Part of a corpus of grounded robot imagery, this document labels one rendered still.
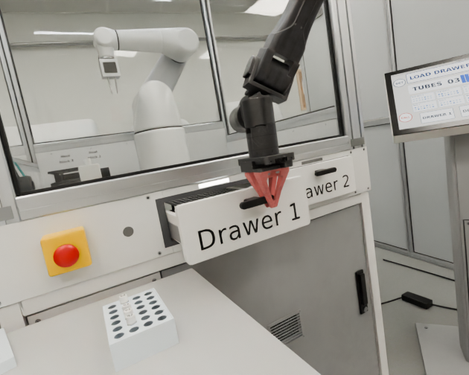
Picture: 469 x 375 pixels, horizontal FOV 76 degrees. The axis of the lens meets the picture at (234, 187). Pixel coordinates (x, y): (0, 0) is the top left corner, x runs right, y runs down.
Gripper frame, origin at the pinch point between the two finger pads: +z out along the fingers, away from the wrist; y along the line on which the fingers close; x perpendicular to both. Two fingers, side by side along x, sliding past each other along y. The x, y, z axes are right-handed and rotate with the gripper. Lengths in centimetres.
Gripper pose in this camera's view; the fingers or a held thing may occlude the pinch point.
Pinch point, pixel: (271, 202)
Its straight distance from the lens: 57.8
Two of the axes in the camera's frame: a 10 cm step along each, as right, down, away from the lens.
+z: 1.5, 9.8, 1.3
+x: -8.7, 2.0, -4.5
